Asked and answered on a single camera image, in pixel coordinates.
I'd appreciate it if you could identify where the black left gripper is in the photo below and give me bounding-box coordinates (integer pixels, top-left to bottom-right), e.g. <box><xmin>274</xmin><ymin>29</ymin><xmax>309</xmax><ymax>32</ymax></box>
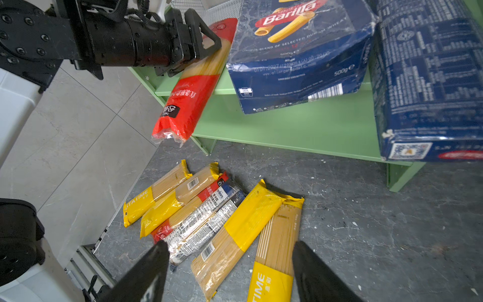
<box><xmin>71</xmin><ymin>1</ymin><xmax>222</xmax><ymax>80</ymax></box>

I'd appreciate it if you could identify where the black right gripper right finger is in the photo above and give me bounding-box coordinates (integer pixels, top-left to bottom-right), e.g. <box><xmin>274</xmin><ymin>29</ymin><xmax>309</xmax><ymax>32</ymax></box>
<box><xmin>292</xmin><ymin>240</ymin><xmax>362</xmax><ymax>302</ymax></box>

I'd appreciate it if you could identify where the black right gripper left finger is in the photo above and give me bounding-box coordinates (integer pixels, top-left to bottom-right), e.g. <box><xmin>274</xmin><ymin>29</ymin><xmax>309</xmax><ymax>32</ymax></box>
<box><xmin>96</xmin><ymin>241</ymin><xmax>170</xmax><ymax>301</ymax></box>

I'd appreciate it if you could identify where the yellow Pastatime spaghetti bag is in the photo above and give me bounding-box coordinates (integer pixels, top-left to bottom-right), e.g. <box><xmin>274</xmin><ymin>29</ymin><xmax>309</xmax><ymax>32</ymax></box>
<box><xmin>247</xmin><ymin>198</ymin><xmax>304</xmax><ymax>302</ymax></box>

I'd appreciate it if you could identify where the red spaghetti bag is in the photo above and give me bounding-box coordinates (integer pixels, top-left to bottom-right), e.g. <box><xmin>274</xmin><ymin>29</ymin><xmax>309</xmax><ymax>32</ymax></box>
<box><xmin>151</xmin><ymin>172</ymin><xmax>229</xmax><ymax>244</ymax></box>
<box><xmin>152</xmin><ymin>18</ymin><xmax>238</xmax><ymax>144</ymax></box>

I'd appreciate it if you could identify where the yellow top brown spaghetti bag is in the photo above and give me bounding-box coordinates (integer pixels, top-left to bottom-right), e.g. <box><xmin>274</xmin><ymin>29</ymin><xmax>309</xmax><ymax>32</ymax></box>
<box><xmin>191</xmin><ymin>179</ymin><xmax>290</xmax><ymax>301</ymax></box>

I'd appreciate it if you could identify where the blue Barilla rigatoni box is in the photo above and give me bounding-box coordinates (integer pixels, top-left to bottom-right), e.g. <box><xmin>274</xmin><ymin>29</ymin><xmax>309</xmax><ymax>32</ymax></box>
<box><xmin>226</xmin><ymin>0</ymin><xmax>380</xmax><ymax>115</ymax></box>

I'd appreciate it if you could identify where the clear black label pasta bag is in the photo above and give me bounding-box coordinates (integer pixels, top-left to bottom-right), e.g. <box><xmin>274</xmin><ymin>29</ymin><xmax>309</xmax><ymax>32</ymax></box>
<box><xmin>165</xmin><ymin>181</ymin><xmax>245</xmax><ymax>271</ymax></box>

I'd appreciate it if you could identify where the long blue spaghetti box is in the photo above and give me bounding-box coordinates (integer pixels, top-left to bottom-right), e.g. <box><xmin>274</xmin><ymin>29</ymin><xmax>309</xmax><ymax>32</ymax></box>
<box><xmin>369</xmin><ymin>1</ymin><xmax>482</xmax><ymax>162</ymax></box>

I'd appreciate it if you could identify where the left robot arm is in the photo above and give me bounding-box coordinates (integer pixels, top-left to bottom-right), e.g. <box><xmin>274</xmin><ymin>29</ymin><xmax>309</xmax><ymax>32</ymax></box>
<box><xmin>1</xmin><ymin>1</ymin><xmax>222</xmax><ymax>301</ymax></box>

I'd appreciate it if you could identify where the yellow pasta bag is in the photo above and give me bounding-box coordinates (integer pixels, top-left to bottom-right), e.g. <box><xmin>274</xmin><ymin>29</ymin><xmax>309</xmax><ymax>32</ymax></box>
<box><xmin>123</xmin><ymin>160</ymin><xmax>192</xmax><ymax>228</ymax></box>
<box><xmin>140</xmin><ymin>162</ymin><xmax>220</xmax><ymax>239</ymax></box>

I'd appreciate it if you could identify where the yellow pasta bag far left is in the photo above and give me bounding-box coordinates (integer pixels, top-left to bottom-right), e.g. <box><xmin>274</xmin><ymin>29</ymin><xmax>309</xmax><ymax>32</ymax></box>
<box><xmin>123</xmin><ymin>160</ymin><xmax>192</xmax><ymax>228</ymax></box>

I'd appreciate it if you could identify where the green metal shelf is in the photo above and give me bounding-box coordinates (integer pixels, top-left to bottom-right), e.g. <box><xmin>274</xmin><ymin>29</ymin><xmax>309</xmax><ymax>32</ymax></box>
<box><xmin>134</xmin><ymin>1</ymin><xmax>482</xmax><ymax>192</ymax></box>

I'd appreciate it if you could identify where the white wire mesh basket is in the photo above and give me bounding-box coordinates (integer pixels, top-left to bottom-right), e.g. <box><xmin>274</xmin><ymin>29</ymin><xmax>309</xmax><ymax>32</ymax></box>
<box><xmin>171</xmin><ymin>0</ymin><xmax>242</xmax><ymax>25</ymax></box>

